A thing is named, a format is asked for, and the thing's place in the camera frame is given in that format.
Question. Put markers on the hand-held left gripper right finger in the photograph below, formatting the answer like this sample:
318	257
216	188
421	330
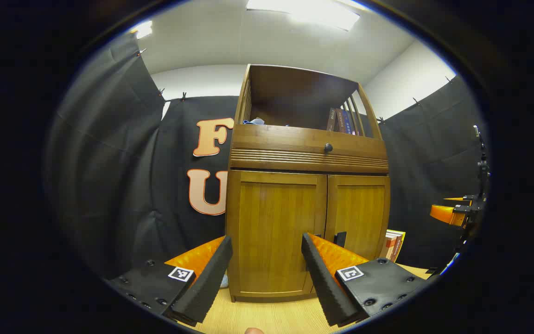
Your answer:
322	278

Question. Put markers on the pale fluffy slipper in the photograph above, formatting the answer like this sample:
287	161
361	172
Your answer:
224	281

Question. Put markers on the black drawer knob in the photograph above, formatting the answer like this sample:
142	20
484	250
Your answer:
328	148

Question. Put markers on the brown book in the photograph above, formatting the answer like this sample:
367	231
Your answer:
331	119

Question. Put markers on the blue fabric item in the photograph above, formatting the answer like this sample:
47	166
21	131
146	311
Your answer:
254	122

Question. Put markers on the large ceiling light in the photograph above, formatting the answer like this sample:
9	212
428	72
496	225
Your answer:
304	11

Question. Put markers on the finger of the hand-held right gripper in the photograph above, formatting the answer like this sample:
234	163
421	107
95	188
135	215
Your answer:
457	199
445	215

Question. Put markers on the orange white book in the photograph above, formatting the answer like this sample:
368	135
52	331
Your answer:
394	246

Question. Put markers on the blue book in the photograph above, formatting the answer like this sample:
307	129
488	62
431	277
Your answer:
347	123

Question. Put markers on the wooden cabinet door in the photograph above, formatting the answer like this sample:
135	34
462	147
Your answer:
364	208
271	222

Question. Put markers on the small ceiling light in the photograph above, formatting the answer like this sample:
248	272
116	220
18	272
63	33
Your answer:
143	29

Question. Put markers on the wooden cabinet drawer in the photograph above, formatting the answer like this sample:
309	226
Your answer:
295	137

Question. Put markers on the wooden double-door shoe cabinet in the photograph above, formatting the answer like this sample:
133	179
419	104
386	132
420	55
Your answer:
295	93

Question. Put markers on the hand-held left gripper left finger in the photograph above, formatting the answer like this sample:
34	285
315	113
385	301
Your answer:
211	273

